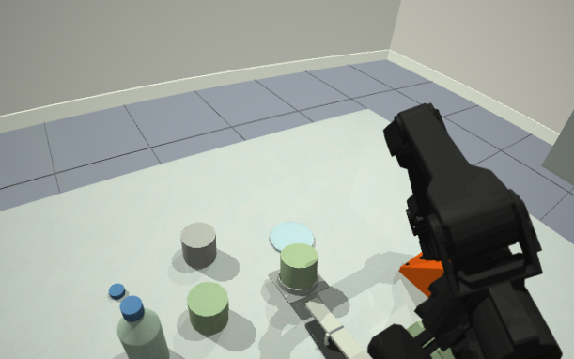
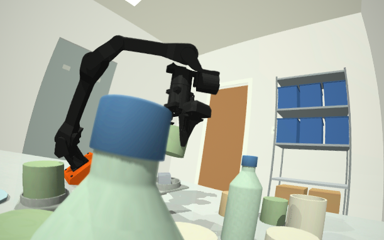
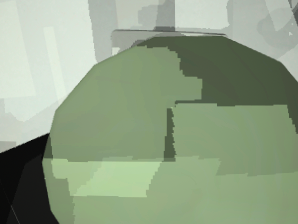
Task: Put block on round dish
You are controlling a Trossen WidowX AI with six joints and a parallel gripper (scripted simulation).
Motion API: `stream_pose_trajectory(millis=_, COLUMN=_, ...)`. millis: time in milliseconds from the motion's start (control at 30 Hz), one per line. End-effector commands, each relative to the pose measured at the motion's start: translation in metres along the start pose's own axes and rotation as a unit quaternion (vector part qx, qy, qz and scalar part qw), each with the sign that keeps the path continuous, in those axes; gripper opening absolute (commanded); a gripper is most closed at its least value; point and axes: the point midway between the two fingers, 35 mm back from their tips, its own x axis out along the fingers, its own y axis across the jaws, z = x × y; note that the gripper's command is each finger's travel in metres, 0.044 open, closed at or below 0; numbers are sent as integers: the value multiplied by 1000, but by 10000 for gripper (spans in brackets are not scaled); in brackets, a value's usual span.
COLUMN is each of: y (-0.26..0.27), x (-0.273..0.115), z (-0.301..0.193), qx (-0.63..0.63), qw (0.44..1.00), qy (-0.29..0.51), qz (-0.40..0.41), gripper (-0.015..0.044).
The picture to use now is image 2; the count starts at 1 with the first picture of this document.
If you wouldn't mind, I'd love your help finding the green cylinder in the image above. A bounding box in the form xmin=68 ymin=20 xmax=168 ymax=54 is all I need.
xmin=260 ymin=196 xmax=288 ymax=226
xmin=22 ymin=160 xmax=65 ymax=199
xmin=166 ymin=125 xmax=187 ymax=158
xmin=0 ymin=209 xmax=53 ymax=240

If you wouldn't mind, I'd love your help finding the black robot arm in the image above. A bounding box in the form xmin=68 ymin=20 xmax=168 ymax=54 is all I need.
xmin=54 ymin=35 xmax=220 ymax=172

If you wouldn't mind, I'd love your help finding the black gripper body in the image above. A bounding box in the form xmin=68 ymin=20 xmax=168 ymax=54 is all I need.
xmin=163 ymin=84 xmax=212 ymax=121

